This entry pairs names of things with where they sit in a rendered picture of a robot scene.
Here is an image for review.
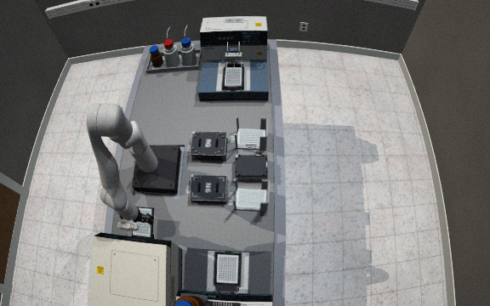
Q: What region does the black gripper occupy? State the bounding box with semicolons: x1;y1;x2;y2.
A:
134;209;154;225

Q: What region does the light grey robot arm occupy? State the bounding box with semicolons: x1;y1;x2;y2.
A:
87;104;158;230

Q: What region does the red bottle cap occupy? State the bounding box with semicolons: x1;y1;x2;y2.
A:
163;39;174;48

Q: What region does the white plastic bottle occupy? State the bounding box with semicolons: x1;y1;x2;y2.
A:
163;45;180;67

